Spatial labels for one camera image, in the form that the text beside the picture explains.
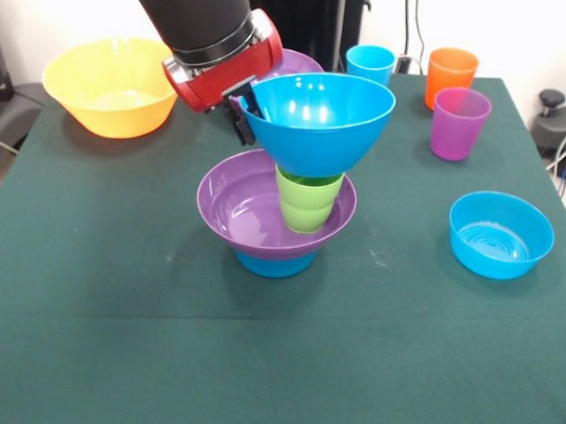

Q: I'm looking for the dark green tablecloth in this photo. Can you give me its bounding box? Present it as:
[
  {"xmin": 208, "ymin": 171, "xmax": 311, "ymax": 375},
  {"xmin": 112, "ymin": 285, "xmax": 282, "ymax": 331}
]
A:
[{"xmin": 0, "ymin": 60, "xmax": 566, "ymax": 424}]

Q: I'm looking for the black electronic device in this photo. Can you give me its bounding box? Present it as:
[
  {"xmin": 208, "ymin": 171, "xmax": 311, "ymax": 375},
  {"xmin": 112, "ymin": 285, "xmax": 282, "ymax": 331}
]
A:
[{"xmin": 0, "ymin": 18, "xmax": 18, "ymax": 104}]

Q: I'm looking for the purple bowl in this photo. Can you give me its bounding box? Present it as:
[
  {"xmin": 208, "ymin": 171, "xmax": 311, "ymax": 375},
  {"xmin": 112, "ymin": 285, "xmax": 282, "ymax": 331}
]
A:
[
  {"xmin": 194, "ymin": 146, "xmax": 361, "ymax": 265},
  {"xmin": 263, "ymin": 46, "xmax": 326, "ymax": 83}
]

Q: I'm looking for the small blue bowl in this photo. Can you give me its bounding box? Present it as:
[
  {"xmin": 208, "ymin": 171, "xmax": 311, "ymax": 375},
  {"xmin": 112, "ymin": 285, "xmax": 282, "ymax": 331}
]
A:
[
  {"xmin": 446, "ymin": 189, "xmax": 557, "ymax": 282},
  {"xmin": 231, "ymin": 246, "xmax": 318, "ymax": 280}
]

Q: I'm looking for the black knobbed equipment base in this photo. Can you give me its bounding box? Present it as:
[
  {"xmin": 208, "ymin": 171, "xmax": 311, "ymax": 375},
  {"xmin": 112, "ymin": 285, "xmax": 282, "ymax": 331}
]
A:
[{"xmin": 530, "ymin": 88, "xmax": 566, "ymax": 153}]

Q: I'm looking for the purple cup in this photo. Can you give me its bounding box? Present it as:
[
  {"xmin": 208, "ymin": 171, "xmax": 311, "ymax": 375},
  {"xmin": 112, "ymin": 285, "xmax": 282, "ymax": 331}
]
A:
[{"xmin": 429, "ymin": 86, "xmax": 494, "ymax": 164}]

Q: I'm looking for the yellow bowl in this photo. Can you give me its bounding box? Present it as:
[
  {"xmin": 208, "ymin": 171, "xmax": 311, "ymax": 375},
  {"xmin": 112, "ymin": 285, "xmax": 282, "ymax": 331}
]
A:
[{"xmin": 38, "ymin": 34, "xmax": 181, "ymax": 141}]

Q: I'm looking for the green cup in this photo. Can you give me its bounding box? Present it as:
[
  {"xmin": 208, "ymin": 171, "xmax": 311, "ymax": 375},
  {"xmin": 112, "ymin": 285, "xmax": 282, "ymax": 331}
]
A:
[
  {"xmin": 273, "ymin": 163, "xmax": 347, "ymax": 210},
  {"xmin": 278, "ymin": 197, "xmax": 336, "ymax": 236}
]

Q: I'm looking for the blue cup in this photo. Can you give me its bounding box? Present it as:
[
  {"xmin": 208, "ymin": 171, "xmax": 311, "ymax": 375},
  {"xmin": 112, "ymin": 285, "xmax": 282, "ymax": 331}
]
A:
[{"xmin": 345, "ymin": 43, "xmax": 397, "ymax": 88}]

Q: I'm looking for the black cable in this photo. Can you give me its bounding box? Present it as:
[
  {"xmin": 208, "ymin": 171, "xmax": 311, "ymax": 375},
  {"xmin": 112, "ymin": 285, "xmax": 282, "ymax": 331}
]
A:
[{"xmin": 410, "ymin": 0, "xmax": 429, "ymax": 59}]

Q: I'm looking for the large deep blue bowl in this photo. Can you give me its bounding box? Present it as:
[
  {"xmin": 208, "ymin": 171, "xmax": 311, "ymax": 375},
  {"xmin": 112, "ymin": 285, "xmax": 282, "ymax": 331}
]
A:
[{"xmin": 237, "ymin": 69, "xmax": 399, "ymax": 179}]

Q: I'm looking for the orange cup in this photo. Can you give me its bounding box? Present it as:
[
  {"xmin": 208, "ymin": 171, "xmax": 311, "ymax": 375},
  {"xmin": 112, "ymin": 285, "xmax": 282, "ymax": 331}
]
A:
[{"xmin": 424, "ymin": 46, "xmax": 481, "ymax": 113}]

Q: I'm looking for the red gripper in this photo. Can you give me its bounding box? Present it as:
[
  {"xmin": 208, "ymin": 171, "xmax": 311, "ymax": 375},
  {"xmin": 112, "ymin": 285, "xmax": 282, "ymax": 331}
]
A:
[{"xmin": 159, "ymin": 5, "xmax": 286, "ymax": 148}]

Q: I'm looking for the black power strip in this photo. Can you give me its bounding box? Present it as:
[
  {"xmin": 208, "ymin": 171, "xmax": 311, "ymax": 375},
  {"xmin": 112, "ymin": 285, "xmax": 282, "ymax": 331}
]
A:
[{"xmin": 395, "ymin": 53, "xmax": 427, "ymax": 74}]

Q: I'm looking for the grey cable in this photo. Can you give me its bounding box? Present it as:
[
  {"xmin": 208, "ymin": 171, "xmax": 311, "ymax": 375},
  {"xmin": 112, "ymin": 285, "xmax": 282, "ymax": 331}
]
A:
[{"xmin": 402, "ymin": 0, "xmax": 413, "ymax": 56}]

